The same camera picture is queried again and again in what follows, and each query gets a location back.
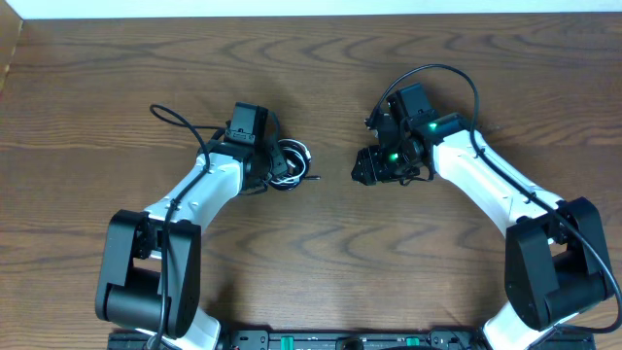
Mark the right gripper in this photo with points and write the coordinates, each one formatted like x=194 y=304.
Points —
x=370 y=157

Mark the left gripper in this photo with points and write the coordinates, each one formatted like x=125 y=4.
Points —
x=276 y=153

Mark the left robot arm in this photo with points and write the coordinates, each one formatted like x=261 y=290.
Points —
x=149 y=278

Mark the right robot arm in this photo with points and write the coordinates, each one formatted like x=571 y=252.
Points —
x=556 y=263

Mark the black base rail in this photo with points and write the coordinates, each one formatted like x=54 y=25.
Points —
x=435 y=339

